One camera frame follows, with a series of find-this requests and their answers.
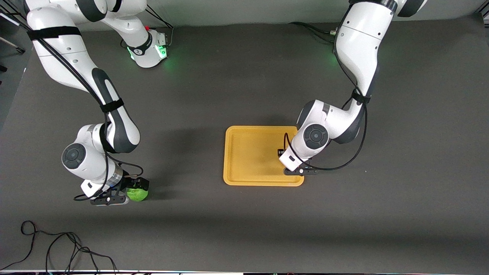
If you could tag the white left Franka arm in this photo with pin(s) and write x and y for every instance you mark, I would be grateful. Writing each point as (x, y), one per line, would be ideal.
(359, 42)

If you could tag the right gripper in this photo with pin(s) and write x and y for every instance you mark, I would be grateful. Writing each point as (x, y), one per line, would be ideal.
(128, 183)

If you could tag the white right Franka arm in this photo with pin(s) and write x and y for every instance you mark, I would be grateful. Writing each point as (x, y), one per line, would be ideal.
(57, 49)

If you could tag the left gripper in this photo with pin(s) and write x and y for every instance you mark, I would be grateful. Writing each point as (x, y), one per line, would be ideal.
(280, 152)

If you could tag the black aluminium frame rail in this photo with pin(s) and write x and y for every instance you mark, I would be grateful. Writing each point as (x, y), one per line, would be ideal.
(9, 18)

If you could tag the green apple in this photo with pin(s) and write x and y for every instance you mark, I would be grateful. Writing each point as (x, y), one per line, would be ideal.
(137, 194)

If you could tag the dark grey table mat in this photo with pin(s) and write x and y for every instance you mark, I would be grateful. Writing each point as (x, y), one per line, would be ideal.
(229, 76)

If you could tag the yellow plastic tray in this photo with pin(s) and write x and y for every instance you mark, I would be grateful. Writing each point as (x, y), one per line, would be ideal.
(248, 156)

